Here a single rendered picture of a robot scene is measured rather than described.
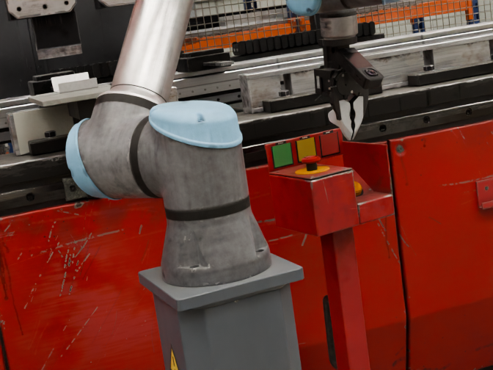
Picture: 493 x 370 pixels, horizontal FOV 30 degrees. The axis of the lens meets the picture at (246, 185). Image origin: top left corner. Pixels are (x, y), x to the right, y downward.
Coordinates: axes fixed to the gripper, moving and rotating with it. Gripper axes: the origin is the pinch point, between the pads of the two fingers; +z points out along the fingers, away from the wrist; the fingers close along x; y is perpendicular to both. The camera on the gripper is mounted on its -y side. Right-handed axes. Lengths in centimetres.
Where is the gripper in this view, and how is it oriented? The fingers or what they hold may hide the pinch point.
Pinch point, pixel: (352, 134)
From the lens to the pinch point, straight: 192.9
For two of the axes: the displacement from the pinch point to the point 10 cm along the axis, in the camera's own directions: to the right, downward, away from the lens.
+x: -8.5, 2.1, -4.8
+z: 1.0, 9.6, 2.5
